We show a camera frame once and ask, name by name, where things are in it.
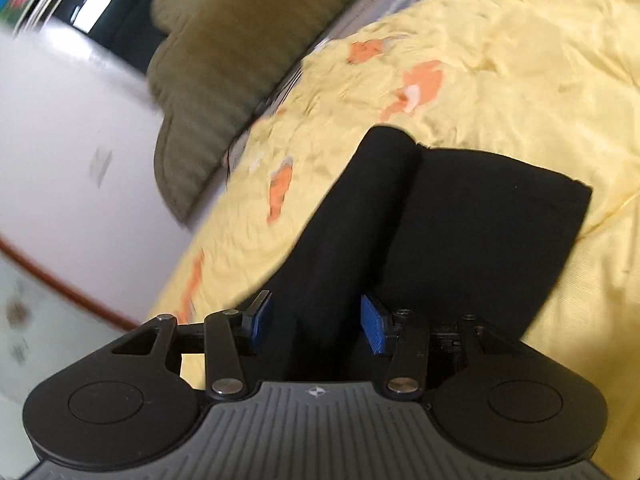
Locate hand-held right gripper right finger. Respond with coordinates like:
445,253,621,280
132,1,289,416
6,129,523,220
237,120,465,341
361,294,522,397

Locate yellow printed bed sheet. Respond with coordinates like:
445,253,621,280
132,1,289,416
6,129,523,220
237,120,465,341
150,0,640,466

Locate olive padded headboard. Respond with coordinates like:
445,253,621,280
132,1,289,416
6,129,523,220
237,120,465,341
148,0,401,228

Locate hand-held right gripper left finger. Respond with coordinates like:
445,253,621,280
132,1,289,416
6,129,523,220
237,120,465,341
111,290,274,404

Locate black pants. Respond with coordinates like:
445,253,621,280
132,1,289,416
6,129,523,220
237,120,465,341
270,126,593,386

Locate frosted glass wardrobe door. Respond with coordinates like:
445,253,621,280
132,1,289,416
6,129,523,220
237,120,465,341
0,237,143,461

